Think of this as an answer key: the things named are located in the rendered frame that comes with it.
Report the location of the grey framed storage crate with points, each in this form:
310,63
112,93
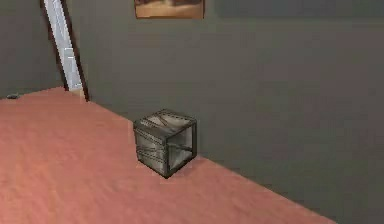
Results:
153,146

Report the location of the small dark floor object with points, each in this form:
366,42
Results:
12,96

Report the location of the brown framed wall picture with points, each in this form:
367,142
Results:
169,9

